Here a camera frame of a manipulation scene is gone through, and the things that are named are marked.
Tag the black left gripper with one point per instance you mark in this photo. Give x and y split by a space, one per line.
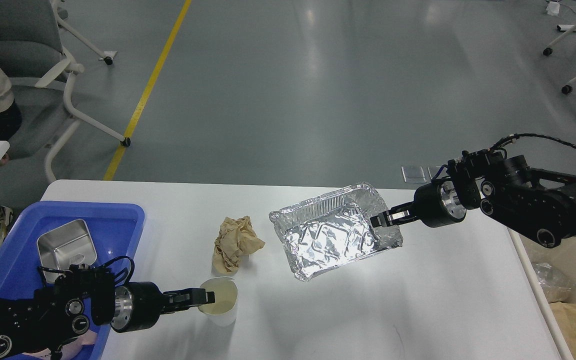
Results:
138 305

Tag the stainless steel rectangular tray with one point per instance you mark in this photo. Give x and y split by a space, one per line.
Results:
66 245

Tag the floor outlet cover right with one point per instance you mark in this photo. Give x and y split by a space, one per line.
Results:
435 172

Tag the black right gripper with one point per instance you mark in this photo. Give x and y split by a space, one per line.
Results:
435 204

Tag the floor outlet cover left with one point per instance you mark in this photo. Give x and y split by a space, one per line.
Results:
414 174

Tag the white plastic bin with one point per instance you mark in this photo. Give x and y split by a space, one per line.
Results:
562 257

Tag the brown paper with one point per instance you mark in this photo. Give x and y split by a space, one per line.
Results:
236 239

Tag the clear plastic bag in bin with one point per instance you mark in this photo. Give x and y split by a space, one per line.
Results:
556 285

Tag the aluminium foil container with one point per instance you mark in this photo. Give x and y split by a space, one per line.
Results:
332 230

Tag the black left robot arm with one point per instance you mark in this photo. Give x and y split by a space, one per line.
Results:
70 300

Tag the blue plastic tray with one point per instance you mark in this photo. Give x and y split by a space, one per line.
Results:
115 228

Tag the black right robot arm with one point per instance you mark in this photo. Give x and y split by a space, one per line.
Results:
536 203

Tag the floor outlet cover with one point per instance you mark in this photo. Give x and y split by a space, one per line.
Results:
435 172
414 174

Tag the grey office chair near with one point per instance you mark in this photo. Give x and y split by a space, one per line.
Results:
43 73

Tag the white paper cup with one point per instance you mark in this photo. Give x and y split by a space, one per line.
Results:
222 312

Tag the pink mug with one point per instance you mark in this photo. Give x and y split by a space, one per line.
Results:
70 350

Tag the grey office chair far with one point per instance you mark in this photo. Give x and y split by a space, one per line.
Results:
61 16

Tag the grey office chair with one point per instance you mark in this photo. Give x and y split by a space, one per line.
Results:
43 73
61 16

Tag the white power adapter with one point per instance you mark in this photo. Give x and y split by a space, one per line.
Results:
553 8

